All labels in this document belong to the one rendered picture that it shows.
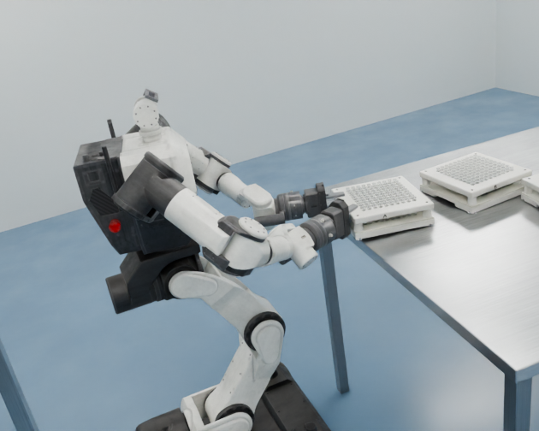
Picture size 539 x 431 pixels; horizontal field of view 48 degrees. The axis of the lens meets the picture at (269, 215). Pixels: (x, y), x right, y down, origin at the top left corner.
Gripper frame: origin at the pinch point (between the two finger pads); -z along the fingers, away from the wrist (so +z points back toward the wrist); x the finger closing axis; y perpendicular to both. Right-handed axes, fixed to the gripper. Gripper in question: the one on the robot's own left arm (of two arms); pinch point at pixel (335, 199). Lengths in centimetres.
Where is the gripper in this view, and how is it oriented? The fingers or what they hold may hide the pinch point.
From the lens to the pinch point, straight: 191.3
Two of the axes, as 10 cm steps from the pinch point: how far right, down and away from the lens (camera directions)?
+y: 0.5, 4.2, -9.1
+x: 1.4, 9.0, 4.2
